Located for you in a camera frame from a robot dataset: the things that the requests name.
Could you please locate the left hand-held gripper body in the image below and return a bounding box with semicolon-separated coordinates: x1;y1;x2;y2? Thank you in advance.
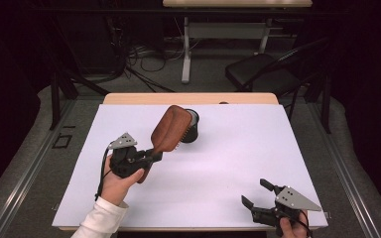
107;132;154;179

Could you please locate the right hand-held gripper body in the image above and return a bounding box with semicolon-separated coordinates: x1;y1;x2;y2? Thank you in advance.
251;184;322;238

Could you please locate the wooden hairbrush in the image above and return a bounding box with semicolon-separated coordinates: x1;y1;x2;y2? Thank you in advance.
137;104;193;185

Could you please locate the black mesh pen holder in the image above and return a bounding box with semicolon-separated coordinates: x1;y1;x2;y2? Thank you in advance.
180;108;200;145

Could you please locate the person's right hand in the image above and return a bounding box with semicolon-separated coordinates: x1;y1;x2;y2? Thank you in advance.
279;209;312;238

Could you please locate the person's left hand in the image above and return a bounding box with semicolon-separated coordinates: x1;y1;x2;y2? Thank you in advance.
99;153;146;208

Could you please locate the white table sheet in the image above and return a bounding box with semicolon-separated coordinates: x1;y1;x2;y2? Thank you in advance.
51;103;329;230

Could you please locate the black metal stand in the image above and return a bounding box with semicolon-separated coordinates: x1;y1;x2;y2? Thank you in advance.
303;70;332;135
49;63;111;131

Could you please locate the black folding chair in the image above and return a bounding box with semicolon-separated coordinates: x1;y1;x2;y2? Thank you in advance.
224;35;332;98

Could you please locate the white metal desk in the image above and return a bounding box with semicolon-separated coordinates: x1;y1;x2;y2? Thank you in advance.
162;0;314;84

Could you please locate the left hand-held gripper cable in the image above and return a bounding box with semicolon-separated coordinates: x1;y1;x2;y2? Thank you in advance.
94;148;111;202

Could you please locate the hand-held gripper cable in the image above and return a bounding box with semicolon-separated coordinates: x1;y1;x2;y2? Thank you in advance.
94;148;111;202
289;208;314;238

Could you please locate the right hand-held gripper cable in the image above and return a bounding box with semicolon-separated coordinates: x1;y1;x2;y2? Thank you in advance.
289;208;314;238

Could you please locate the aluminium floor rail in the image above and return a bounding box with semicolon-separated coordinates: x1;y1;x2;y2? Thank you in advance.
0;98;77;238
306;98;381;238

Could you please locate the bundle of floor cables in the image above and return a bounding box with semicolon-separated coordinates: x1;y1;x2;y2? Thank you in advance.
110;16;201;94

